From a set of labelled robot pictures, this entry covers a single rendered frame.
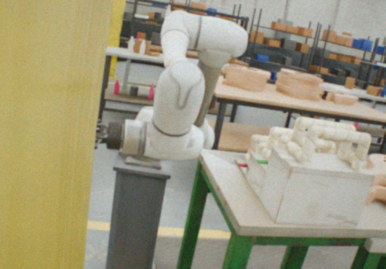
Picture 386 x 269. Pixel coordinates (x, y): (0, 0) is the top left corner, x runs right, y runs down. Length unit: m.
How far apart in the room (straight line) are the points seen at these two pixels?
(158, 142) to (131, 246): 1.14
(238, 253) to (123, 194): 0.92
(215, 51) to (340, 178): 0.66
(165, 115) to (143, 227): 1.14
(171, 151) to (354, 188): 0.52
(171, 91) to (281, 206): 0.44
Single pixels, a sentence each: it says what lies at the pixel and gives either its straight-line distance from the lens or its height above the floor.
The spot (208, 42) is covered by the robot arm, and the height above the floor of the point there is 1.35.
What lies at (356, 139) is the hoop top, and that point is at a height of 1.19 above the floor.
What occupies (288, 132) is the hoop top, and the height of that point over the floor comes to 1.12.
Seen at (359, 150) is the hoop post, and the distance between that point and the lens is 1.09.
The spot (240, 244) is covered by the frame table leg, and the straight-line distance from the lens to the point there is 1.04.
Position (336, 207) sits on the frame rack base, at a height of 0.99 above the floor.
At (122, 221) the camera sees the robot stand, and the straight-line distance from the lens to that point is 1.93.
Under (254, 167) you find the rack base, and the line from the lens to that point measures 1.22.
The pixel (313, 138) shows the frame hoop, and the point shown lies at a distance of 1.00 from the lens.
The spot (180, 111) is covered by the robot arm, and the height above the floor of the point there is 1.21.
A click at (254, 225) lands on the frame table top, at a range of 1.01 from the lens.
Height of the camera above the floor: 1.41
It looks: 15 degrees down
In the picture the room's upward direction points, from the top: 10 degrees clockwise
